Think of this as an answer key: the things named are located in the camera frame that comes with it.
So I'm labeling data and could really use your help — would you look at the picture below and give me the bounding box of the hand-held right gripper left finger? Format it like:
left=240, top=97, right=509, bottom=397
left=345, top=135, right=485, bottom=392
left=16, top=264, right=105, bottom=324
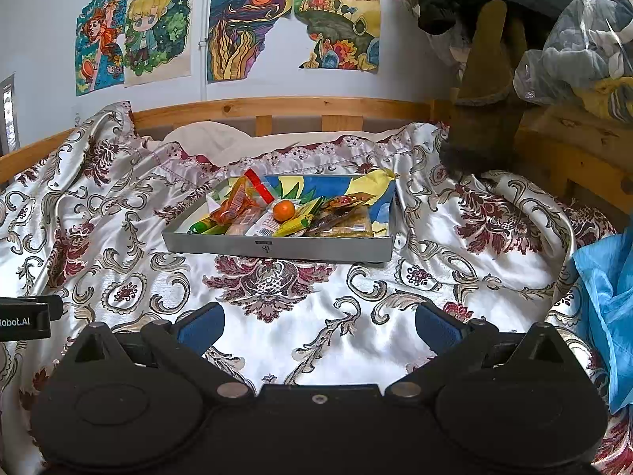
left=69, top=302, right=251, bottom=405

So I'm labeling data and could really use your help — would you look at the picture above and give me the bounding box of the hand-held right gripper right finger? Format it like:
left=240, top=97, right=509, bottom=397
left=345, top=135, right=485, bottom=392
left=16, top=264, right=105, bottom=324
left=387, top=302, right=570, bottom=405

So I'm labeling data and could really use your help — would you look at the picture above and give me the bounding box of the green snack packet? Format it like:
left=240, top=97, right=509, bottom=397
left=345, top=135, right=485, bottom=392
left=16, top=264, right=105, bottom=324
left=187, top=219, right=229, bottom=236

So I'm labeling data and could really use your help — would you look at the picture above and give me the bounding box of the clear pastry packet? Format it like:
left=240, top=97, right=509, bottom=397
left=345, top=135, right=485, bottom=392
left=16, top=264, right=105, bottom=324
left=224, top=208, right=264, bottom=237

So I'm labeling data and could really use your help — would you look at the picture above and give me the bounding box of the grey tray with colourful drawing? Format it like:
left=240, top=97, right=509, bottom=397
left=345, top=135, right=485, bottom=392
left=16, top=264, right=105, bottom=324
left=161, top=172, right=399, bottom=265

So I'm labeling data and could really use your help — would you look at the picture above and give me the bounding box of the white and pink snack packet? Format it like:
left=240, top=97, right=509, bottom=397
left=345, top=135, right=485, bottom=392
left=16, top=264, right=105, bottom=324
left=244, top=213, right=281, bottom=238

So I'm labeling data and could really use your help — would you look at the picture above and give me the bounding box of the orange snack packet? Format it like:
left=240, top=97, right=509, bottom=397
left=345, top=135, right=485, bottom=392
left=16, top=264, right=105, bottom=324
left=209, top=197, right=249, bottom=224

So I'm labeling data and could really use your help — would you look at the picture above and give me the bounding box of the clear packet of crackers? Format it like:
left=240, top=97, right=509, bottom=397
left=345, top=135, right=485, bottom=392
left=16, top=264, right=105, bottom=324
left=316, top=207, right=375, bottom=239

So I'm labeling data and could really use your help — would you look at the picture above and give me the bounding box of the yellow snack packet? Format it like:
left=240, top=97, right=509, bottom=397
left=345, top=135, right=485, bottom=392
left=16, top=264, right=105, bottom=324
left=272, top=197, right=323, bottom=238

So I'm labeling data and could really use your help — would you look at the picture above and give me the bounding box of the orange sausage packet red end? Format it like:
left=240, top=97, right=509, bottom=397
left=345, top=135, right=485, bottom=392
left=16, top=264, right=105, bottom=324
left=226, top=168, right=276, bottom=209

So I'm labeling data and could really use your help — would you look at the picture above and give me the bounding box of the gold snack packet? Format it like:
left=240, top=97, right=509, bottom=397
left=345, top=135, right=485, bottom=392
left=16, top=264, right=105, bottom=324
left=325, top=194, right=370, bottom=209

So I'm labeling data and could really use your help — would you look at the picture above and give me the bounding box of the dark brown snack bar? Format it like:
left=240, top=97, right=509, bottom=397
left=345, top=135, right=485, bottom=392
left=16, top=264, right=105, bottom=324
left=305, top=210, right=348, bottom=234

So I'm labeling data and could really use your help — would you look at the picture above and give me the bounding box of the floral satin blanket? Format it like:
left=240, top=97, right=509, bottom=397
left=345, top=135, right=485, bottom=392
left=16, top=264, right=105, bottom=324
left=0, top=100, right=633, bottom=475

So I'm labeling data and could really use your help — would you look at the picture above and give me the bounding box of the blue plastic bag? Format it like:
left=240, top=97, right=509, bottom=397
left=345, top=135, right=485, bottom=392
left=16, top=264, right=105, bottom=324
left=572, top=226, right=633, bottom=414

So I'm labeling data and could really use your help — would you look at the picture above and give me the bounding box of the white pillow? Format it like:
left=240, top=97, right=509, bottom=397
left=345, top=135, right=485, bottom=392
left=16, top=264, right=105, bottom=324
left=162, top=120, right=411, bottom=162

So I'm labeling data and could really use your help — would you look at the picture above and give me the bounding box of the grey framed window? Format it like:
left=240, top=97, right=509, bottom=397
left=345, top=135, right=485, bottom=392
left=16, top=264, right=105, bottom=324
left=0, top=73, right=19, bottom=158

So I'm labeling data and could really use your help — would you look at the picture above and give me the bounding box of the wooden shelf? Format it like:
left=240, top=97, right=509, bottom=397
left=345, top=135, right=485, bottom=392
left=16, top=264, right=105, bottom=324
left=429, top=99, right=633, bottom=229

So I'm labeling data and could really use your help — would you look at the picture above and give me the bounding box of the patterned light cloth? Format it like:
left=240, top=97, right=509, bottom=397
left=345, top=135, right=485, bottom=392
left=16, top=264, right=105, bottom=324
left=402, top=0, right=472, bottom=68

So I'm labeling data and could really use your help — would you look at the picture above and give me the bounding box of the yellow cloth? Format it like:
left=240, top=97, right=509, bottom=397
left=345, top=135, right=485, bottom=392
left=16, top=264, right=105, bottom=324
left=572, top=76, right=633, bottom=123

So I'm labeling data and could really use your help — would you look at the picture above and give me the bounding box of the clear plastic bag of clothes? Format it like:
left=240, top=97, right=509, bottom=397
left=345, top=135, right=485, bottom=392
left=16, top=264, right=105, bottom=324
left=513, top=0, right=633, bottom=110

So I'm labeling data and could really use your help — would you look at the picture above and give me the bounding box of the white wall pipe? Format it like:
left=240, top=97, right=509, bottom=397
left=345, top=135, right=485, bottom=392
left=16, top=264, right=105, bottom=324
left=197, top=0, right=214, bottom=103

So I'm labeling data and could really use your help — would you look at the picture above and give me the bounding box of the wooden bed frame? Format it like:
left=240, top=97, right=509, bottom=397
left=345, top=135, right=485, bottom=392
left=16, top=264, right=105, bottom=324
left=0, top=96, right=452, bottom=185

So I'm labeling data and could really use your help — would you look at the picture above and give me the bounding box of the orange-haired girl wall poster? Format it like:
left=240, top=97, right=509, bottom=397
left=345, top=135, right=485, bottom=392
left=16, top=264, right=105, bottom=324
left=74, top=0, right=128, bottom=98

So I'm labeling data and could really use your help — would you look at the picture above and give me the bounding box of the blond cartoon figure wall poster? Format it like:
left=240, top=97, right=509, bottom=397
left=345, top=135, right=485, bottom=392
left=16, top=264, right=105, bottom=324
left=120, top=0, right=195, bottom=88

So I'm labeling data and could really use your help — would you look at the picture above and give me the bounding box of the swirling sky wall painting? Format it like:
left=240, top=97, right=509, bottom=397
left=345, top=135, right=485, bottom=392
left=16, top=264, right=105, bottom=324
left=206, top=0, right=298, bottom=85

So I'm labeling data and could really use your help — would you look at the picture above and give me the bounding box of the landscape wall painting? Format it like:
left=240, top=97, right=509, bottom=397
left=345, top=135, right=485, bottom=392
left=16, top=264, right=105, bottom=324
left=293, top=0, right=383, bottom=75

